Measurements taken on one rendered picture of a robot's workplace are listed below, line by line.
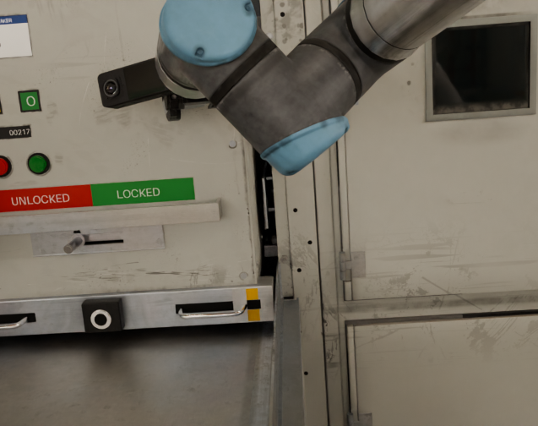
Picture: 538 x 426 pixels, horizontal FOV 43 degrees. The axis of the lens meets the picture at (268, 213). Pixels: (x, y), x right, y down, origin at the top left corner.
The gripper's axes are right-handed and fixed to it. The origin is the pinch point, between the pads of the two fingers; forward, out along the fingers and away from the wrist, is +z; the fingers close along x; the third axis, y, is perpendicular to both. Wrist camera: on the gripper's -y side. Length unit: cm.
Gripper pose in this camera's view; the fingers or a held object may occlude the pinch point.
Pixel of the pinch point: (165, 101)
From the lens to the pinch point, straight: 102.7
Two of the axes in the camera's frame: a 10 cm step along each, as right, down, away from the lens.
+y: 9.7, -1.2, 2.1
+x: -1.3, -9.9, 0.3
